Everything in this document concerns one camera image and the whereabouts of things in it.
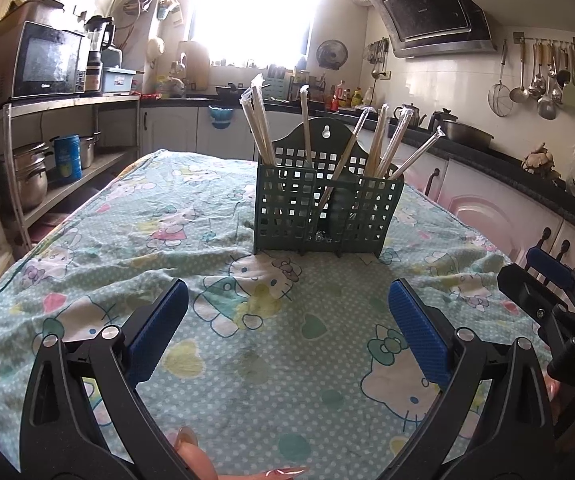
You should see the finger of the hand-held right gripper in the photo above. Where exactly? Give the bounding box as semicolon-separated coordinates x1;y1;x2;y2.
526;247;575;306
497;262;573;331

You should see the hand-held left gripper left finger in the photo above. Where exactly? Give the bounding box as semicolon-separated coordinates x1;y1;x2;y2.
18;279;189;480

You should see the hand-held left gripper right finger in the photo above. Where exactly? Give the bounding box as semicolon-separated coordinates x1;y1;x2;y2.
388;279;555;480

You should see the green plastic utensil basket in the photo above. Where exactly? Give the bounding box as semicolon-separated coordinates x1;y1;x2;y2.
253;116;405;257

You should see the brown leaf-wrapped bundle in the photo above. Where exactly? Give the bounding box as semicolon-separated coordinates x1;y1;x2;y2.
521;141;562;177

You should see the cartoon cat printed tablecloth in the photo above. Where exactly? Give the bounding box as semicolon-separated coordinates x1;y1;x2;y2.
0;149;555;480

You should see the pink blanket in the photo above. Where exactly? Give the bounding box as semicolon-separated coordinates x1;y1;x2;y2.
173;427;311;480

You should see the dark cooking pot with lid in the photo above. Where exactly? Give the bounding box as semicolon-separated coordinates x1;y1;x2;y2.
430;108;495;148

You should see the large metal ladle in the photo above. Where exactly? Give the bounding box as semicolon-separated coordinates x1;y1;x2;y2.
537;42;558;121

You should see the pale green spatula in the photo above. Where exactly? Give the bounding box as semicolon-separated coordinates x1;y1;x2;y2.
561;42;575;111

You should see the metal slotted spoon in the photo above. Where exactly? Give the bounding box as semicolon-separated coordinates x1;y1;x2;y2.
528;42;543;98

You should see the small steel pot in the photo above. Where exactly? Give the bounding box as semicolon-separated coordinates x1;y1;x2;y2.
78;131;103;170

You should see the black ladle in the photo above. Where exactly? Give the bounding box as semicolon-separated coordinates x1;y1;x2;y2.
555;42;571;86

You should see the blue canister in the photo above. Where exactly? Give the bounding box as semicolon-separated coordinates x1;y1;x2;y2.
53;134;84;184

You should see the large steel pot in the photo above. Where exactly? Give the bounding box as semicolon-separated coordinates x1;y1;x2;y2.
0;141;54;211

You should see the metal kettle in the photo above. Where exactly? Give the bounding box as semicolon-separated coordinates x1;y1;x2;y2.
395;102;428;130

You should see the blue bowl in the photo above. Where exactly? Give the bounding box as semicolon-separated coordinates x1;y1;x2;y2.
208;105;233;129

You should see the metal shelf rack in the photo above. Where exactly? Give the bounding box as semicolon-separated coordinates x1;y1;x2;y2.
2;94;142;251

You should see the row of condiment bottles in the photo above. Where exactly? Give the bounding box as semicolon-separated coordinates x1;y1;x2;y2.
325;79;375;112

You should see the black frying pan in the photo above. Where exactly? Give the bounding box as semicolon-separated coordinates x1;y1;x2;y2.
216;82;253;98

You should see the grey storage box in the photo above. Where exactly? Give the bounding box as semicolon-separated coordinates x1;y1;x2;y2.
102;66;138;95

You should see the beige cutting board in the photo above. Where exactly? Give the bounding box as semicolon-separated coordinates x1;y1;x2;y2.
177;40;211;92

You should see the small hanging utensil set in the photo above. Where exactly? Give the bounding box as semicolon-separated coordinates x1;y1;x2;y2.
366;37;392;80

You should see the black range hood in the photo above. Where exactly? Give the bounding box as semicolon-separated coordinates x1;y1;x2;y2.
365;0;498;58

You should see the black microwave oven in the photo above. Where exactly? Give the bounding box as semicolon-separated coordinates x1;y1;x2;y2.
0;20;90;106

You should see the blender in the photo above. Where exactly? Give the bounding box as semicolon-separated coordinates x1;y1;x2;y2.
84;15;116;96

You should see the kitchen window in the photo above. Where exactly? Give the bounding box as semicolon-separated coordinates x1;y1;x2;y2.
187;0;318;68

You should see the cardboard box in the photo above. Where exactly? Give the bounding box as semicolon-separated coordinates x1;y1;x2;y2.
0;0;65;43

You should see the metal wire strainer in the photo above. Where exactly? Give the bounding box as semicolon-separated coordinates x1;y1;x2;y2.
487;40;515;118

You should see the wall utensil rail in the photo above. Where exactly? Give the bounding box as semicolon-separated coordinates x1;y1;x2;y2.
512;32;575;53

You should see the black wire spice rack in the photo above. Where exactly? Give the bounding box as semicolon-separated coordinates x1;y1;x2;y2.
290;71;327;102

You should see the small wall fan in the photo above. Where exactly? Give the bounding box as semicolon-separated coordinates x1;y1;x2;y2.
316;39;349;71

